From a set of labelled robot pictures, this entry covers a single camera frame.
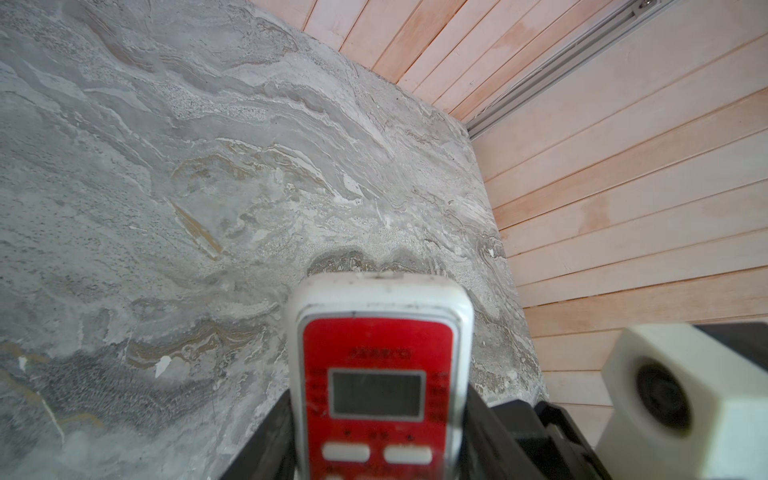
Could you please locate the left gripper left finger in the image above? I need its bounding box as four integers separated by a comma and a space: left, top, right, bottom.
220, 390, 297, 480

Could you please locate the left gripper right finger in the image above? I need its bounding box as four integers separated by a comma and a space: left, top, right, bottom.
459, 387, 611, 480

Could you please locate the red white remote control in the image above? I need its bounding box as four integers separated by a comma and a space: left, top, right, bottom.
283, 272, 474, 479

